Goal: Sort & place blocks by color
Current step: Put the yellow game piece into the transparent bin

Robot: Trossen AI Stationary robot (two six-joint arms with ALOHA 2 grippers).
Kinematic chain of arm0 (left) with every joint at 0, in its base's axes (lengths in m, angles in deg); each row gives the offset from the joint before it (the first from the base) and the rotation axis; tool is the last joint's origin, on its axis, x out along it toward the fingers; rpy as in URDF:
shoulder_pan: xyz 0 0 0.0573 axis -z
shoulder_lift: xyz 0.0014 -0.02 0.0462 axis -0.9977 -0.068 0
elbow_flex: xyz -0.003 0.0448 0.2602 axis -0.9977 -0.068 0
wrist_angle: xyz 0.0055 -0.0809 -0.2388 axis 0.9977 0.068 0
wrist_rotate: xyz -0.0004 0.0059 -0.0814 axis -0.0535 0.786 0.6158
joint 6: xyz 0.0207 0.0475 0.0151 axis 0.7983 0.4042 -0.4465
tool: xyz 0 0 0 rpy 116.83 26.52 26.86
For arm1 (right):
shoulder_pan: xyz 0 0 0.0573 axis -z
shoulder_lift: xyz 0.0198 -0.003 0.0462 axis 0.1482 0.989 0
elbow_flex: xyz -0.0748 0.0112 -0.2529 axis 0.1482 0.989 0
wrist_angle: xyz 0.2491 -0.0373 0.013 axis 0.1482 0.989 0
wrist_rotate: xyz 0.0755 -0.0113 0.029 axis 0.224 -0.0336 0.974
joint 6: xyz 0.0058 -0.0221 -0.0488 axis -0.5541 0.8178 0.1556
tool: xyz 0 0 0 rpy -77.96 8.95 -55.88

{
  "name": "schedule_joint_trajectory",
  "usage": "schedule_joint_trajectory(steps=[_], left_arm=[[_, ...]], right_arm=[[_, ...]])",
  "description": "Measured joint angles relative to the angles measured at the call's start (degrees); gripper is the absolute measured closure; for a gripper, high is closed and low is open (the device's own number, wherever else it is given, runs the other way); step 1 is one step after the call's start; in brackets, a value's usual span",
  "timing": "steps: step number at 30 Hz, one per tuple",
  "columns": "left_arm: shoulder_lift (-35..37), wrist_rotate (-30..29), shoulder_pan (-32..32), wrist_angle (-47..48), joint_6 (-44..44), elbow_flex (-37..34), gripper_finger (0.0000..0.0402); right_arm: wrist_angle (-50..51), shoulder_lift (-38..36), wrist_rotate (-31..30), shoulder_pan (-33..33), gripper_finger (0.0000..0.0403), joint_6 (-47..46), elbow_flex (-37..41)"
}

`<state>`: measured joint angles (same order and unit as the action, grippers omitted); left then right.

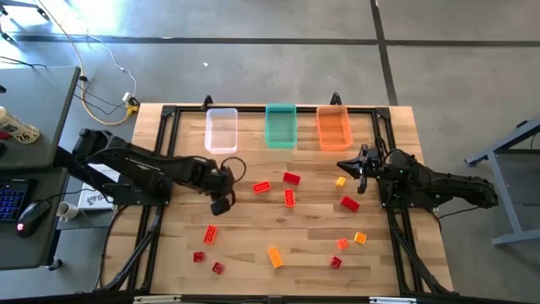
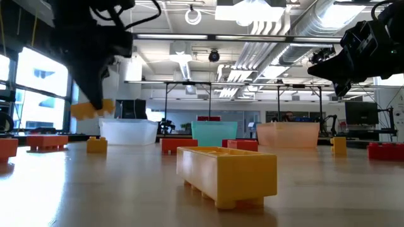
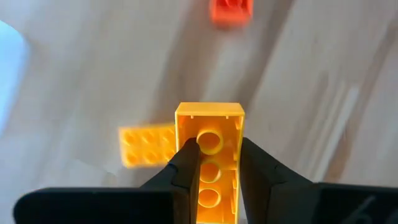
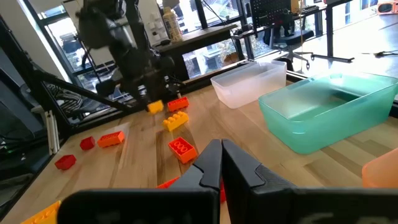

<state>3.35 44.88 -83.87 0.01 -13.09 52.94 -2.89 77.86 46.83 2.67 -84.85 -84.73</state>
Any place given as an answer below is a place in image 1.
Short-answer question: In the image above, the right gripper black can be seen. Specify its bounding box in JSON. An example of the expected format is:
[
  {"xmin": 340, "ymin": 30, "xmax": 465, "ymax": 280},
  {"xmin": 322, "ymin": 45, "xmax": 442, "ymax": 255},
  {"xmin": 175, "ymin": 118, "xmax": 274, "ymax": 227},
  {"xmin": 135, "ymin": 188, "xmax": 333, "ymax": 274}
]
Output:
[{"xmin": 337, "ymin": 144, "xmax": 392, "ymax": 194}]

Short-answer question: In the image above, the yellow-orange two-by-four brick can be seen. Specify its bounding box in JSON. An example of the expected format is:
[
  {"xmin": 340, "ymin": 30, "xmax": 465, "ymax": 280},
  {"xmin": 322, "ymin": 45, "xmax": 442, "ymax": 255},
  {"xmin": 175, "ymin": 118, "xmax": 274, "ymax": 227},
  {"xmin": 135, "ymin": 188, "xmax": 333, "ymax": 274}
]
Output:
[{"xmin": 267, "ymin": 246, "xmax": 284, "ymax": 269}]

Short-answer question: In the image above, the orange plastic bin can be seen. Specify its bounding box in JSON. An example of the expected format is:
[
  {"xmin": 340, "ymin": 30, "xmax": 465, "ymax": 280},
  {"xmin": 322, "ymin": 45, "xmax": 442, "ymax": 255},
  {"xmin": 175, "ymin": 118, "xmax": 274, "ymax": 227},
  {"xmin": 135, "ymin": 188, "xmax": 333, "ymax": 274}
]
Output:
[{"xmin": 316, "ymin": 105, "xmax": 354, "ymax": 152}]

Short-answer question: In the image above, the clear plastic bin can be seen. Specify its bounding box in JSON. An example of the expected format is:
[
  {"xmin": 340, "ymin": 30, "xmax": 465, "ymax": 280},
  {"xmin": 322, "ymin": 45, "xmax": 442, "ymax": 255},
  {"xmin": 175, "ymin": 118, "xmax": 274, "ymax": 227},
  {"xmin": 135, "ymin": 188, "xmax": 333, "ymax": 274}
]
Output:
[{"xmin": 203, "ymin": 107, "xmax": 239, "ymax": 155}]

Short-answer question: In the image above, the teal plastic bin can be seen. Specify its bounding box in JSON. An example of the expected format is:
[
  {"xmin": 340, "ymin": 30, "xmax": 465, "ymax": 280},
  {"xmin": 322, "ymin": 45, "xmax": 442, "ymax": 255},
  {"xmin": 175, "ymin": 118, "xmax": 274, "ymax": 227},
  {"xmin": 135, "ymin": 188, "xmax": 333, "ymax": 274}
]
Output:
[{"xmin": 264, "ymin": 103, "xmax": 298, "ymax": 149}]

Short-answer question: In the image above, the white printed sheet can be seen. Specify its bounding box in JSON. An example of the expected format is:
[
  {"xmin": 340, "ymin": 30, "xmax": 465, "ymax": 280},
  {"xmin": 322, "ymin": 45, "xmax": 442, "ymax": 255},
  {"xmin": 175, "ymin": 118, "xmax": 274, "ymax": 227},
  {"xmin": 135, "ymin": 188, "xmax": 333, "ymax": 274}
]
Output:
[{"xmin": 78, "ymin": 162, "xmax": 117, "ymax": 211}]

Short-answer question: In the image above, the black diagonal beam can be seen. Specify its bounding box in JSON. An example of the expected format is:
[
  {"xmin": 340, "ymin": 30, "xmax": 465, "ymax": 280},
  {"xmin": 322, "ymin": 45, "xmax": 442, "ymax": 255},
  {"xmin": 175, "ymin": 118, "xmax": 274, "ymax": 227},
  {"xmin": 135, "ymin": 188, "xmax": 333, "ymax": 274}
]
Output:
[{"xmin": 53, "ymin": 145, "xmax": 106, "ymax": 193}]

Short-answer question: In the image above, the white mug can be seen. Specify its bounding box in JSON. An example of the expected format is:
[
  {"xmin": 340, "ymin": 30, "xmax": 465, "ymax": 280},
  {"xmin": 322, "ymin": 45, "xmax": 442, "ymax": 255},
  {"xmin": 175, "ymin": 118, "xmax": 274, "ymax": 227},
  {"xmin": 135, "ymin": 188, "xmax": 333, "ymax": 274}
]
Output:
[{"xmin": 57, "ymin": 200, "xmax": 80, "ymax": 223}]

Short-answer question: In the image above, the black computer mouse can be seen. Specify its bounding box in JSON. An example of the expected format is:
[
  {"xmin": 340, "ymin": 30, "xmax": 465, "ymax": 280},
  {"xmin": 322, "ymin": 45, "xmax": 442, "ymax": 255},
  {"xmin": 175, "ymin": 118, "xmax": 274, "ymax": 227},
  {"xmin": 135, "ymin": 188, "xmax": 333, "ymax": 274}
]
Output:
[{"xmin": 15, "ymin": 199, "xmax": 52, "ymax": 238}]

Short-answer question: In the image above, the black backlit keyboard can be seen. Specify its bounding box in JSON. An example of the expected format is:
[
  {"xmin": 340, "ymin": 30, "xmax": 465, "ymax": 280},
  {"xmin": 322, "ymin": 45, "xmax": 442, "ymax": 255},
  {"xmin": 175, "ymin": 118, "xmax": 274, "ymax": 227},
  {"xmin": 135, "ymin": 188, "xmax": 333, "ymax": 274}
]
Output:
[{"xmin": 0, "ymin": 176, "xmax": 37, "ymax": 225}]

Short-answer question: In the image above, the dark grey desk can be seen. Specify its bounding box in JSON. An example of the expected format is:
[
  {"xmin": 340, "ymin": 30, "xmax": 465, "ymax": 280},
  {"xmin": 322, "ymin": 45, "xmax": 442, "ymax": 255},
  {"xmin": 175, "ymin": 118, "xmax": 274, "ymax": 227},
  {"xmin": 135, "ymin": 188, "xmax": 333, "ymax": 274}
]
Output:
[
  {"xmin": 0, "ymin": 166, "xmax": 71, "ymax": 271},
  {"xmin": 0, "ymin": 65, "xmax": 81, "ymax": 170}
]

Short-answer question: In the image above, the white labelled bottle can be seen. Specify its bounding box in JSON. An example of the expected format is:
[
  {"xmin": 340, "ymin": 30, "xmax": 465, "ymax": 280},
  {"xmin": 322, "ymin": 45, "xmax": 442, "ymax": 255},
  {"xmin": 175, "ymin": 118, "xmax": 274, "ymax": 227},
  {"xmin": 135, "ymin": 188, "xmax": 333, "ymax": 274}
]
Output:
[{"xmin": 0, "ymin": 105, "xmax": 41, "ymax": 145}]

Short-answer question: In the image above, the black stand leg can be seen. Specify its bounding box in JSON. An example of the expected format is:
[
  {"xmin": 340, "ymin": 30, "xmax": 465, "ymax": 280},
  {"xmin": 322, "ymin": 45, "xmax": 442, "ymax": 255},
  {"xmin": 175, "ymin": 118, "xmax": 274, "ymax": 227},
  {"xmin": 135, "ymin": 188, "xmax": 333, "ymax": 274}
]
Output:
[{"xmin": 0, "ymin": 0, "xmax": 51, "ymax": 21}]

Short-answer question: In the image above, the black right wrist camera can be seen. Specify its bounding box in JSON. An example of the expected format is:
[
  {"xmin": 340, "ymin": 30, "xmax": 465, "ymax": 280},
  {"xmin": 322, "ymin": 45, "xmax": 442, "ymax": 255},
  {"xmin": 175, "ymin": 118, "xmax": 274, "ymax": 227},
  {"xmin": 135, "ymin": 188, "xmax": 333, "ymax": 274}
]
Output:
[{"xmin": 365, "ymin": 147, "xmax": 383, "ymax": 166}]

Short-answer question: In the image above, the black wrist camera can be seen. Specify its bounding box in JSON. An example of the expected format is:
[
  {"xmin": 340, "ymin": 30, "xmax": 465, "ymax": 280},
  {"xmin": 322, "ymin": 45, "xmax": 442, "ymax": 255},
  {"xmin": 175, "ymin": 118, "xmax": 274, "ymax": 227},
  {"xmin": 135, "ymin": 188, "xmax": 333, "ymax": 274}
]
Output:
[
  {"xmin": 210, "ymin": 197, "xmax": 233, "ymax": 217},
  {"xmin": 365, "ymin": 147, "xmax": 383, "ymax": 166}
]

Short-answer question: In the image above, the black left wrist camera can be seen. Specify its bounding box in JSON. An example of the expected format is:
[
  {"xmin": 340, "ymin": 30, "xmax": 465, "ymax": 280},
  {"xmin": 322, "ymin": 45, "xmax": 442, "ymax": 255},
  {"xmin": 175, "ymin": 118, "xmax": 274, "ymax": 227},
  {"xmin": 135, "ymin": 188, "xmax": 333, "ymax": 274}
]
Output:
[{"xmin": 210, "ymin": 197, "xmax": 233, "ymax": 217}]

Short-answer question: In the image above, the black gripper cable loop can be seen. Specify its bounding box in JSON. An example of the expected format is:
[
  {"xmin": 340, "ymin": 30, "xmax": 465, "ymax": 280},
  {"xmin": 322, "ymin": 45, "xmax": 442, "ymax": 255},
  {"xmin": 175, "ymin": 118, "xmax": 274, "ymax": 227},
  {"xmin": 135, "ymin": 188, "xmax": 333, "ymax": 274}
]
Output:
[{"xmin": 219, "ymin": 155, "xmax": 248, "ymax": 183}]

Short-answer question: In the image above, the black aluminium table frame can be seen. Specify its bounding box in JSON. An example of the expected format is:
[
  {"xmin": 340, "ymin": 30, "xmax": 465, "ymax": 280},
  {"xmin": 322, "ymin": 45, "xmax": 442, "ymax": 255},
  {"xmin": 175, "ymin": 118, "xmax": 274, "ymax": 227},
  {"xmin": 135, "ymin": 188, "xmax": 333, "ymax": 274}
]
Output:
[{"xmin": 94, "ymin": 91, "xmax": 456, "ymax": 296}]

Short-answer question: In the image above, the black power cable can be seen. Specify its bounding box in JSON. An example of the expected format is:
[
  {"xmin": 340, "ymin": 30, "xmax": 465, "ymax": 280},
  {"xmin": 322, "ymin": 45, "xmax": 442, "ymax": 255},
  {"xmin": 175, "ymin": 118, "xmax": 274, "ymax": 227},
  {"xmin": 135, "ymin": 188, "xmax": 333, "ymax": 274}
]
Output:
[{"xmin": 436, "ymin": 205, "xmax": 482, "ymax": 220}]

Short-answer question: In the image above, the silver metal bracket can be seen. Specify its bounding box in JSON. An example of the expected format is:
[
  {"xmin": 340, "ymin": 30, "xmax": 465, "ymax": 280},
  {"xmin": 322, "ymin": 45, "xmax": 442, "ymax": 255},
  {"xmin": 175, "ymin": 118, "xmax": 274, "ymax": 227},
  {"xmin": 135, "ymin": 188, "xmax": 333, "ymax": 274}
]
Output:
[
  {"xmin": 133, "ymin": 295, "xmax": 181, "ymax": 304},
  {"xmin": 369, "ymin": 296, "xmax": 418, "ymax": 304}
]

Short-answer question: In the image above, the white floor cable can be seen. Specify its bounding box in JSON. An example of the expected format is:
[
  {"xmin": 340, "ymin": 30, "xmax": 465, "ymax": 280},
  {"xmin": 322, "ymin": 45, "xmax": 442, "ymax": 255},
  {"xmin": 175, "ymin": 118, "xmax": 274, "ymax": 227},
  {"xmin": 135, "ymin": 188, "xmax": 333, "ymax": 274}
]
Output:
[{"xmin": 86, "ymin": 33, "xmax": 138, "ymax": 100}]

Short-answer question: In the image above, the blue-grey metal table frame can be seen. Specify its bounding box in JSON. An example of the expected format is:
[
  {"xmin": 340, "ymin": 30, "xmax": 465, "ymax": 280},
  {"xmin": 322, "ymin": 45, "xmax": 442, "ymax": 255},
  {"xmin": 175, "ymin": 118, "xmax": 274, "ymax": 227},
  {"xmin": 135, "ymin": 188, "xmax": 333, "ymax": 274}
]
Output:
[{"xmin": 463, "ymin": 117, "xmax": 540, "ymax": 248}]

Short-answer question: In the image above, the yellow floor cable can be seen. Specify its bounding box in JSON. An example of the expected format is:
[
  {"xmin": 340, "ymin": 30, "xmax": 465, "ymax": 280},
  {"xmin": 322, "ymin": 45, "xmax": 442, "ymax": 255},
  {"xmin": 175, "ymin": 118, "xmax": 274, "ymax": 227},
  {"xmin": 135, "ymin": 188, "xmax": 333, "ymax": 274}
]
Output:
[{"xmin": 35, "ymin": 0, "xmax": 140, "ymax": 127}]

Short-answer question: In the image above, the black thin floor cable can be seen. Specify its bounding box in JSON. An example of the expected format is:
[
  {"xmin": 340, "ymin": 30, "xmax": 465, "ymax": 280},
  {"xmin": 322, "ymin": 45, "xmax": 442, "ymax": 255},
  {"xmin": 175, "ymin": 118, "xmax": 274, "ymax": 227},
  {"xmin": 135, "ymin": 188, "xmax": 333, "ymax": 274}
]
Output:
[{"xmin": 0, "ymin": 56, "xmax": 47, "ymax": 69}]

